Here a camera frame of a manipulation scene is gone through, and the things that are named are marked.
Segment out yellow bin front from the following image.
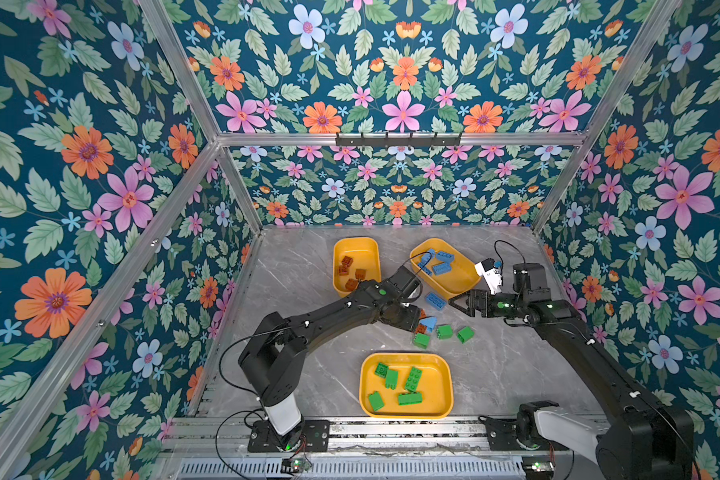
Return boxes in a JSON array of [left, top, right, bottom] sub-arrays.
[[358, 352, 454, 420]]

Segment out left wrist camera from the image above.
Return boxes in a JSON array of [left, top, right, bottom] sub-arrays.
[[389, 266, 421, 301]]

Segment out blue long brick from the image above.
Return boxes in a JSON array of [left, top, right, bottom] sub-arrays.
[[432, 262, 452, 275], [420, 249, 435, 263], [435, 251, 454, 263]]

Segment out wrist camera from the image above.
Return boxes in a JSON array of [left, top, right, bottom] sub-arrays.
[[389, 266, 421, 301], [474, 258, 503, 295]]

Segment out green small brick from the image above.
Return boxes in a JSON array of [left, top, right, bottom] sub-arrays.
[[374, 363, 388, 379], [368, 391, 385, 412]]

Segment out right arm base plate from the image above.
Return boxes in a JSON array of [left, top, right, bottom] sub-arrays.
[[478, 415, 568, 452]]

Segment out green long brick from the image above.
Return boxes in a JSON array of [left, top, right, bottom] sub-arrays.
[[404, 367, 422, 393], [397, 392, 423, 406]]

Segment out green cube brick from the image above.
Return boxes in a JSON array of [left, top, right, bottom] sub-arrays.
[[436, 325, 453, 340], [457, 327, 475, 344]]

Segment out yellow bin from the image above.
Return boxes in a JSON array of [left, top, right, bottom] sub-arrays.
[[358, 352, 454, 420], [331, 237, 382, 297], [409, 238, 481, 300]]

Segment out yellow bin back right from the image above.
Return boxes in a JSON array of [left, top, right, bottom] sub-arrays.
[[409, 238, 481, 300]]

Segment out light blue slope brick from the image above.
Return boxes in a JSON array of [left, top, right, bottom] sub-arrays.
[[419, 316, 437, 333]]

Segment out black hook rail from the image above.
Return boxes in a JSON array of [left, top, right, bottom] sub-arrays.
[[335, 132, 462, 149]]

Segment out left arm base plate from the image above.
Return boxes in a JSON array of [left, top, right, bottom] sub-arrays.
[[247, 419, 331, 453]]

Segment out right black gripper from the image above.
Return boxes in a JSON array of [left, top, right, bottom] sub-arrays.
[[449, 288, 528, 320]]

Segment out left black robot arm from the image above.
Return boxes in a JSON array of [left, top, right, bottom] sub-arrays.
[[238, 266, 421, 441]]

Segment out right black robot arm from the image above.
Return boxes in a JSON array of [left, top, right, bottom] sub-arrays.
[[449, 258, 697, 479]]

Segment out yellow bin back left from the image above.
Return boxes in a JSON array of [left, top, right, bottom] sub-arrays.
[[331, 237, 382, 297]]

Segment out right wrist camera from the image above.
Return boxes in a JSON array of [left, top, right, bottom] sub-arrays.
[[474, 258, 503, 295]]

